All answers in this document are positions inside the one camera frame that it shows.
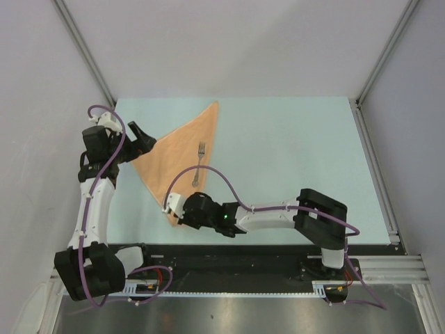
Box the ornate silver fork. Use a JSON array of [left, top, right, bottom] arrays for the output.
[[192, 142, 206, 188]]

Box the aluminium side rail extrusion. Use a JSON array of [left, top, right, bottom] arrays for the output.
[[350, 100, 403, 245]]

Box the left aluminium frame post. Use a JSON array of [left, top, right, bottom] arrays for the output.
[[51, 0, 116, 106]]

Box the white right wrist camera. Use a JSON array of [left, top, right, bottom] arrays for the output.
[[163, 193, 187, 218]]

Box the white slotted cable duct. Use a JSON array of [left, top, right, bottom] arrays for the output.
[[116, 280, 327, 299]]

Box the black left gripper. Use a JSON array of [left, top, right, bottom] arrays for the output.
[[106, 122, 155, 164]]

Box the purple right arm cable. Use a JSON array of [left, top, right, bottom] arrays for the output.
[[162, 165, 387, 310]]

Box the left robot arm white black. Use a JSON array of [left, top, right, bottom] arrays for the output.
[[54, 122, 156, 301]]

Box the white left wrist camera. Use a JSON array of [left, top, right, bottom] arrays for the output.
[[89, 111, 124, 135]]

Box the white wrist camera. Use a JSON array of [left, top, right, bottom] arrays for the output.
[[163, 193, 187, 218], [89, 111, 124, 135]]

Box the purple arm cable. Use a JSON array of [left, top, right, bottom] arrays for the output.
[[162, 165, 387, 310], [78, 104, 174, 309]]

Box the right aluminium frame post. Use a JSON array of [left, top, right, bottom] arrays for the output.
[[355, 0, 423, 106]]

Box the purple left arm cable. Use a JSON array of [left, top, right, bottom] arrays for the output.
[[78, 104, 174, 309]]

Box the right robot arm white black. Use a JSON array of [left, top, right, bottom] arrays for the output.
[[166, 189, 359, 280]]

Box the aluminium frame post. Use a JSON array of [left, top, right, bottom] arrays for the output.
[[355, 0, 423, 106], [51, 0, 116, 106]]

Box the orange cloth napkin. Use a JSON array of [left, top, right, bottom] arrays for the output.
[[132, 99, 219, 228]]

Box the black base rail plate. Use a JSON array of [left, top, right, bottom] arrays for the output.
[[121, 245, 405, 301]]

